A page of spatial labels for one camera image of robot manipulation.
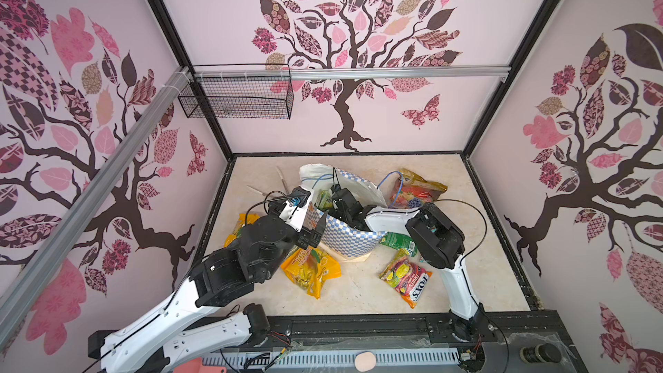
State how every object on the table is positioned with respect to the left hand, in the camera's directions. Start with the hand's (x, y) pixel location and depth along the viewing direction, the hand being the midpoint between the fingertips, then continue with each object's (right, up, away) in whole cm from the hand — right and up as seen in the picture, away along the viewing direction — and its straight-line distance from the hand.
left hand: (307, 209), depth 61 cm
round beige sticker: (+15, -43, +8) cm, 46 cm away
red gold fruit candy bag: (+36, +2, +38) cm, 52 cm away
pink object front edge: (-30, -43, +6) cm, 53 cm away
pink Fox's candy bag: (+29, -24, +18) cm, 42 cm away
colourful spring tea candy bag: (+3, -1, +32) cm, 32 cm away
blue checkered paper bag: (+9, -11, +13) cm, 19 cm away
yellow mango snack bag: (-2, -20, +17) cm, 27 cm away
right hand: (+3, -6, +37) cm, 38 cm away
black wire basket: (-40, +46, +61) cm, 86 cm away
